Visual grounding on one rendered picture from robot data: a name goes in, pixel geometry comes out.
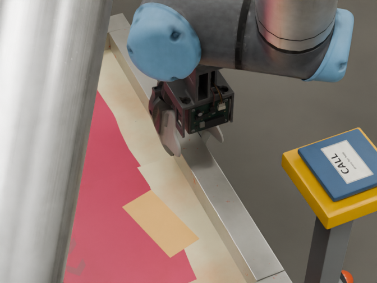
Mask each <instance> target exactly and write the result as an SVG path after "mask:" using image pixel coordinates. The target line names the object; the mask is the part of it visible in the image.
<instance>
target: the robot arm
mask: <svg viewBox="0 0 377 283"><path fill-rule="evenodd" d="M112 3H113V0H0V283H63V280H64V276H65V270H66V263H67V257H68V251H69V247H70V241H71V235H72V229H73V223H74V219H75V213H76V206H77V200H78V197H79V190H80V184H81V178H82V172H83V168H84V162H85V156H86V150H87V146H88V140H89V133H90V127H91V121H92V117H93V111H94V105H95V99H96V93H97V88H98V82H99V77H100V70H101V66H102V60H103V54H104V48H105V42H106V38H107V32H108V25H109V19H110V15H111V9H112ZM337 5H338V0H142V2H141V5H140V7H139V8H138V9H137V10H136V12H135V14H134V17H133V21H132V25H131V27H130V33H129V35H128V39H127V45H126V47H127V51H128V55H129V56H130V59H131V61H132V63H133V64H134V65H135V66H136V67H137V69H139V70H140V71H141V72H142V73H143V74H145V75H146V76H148V77H150V78H152V79H155V80H157V81H158V82H157V86H154V87H152V94H151V97H150V99H149V105H148V109H149V114H150V117H151V120H152V122H153V125H154V127H155V129H156V132H157V134H158V137H159V140H160V142H161V144H162V146H163V148H164V149H165V151H166V152H167V153H168V154H169V155H170V156H174V155H175V156H176V157H180V156H181V147H180V143H179V140H178V136H177V130H178V131H179V133H180V134H181V136H182V138H184V137H185V130H186V131H187V133H188V134H189V135H190V134H193V133H196V132H198V134H199V135H200V137H201V138H202V140H203V142H204V143H205V144H206V142H207V141H208V140H209V138H210V136H211V134H212V135H213V136H214V137H215V138H216V139H217V140H218V141H219V142H220V143H223V141H224V139H223V134H222V132H221V130H220V128H219V126H218V125H221V124H225V123H227V122H228V121H230V122H233V107H234V97H235V93H234V91H233V90H232V88H231V87H230V85H229V84H228V83H227V81H226V80H225V78H224V77H223V75H222V74H221V73H220V71H219V69H223V68H227V69H234V70H245V71H252V72H259V73H264V74H271V75H278V76H286V77H293V78H298V79H301V80H302V81H312V80H314V81H324V82H331V83H335V82H338V81H340V80H341V79H342V78H343V77H344V75H345V73H346V68H347V62H348V56H349V52H350V46H351V39H352V32H353V24H354V16H353V14H352V13H351V12H349V11H347V10H344V9H340V8H337ZM230 100H231V105H230ZM229 106H230V110H229ZM178 120H180V122H181V124H180V123H179V121H178Z"/></svg>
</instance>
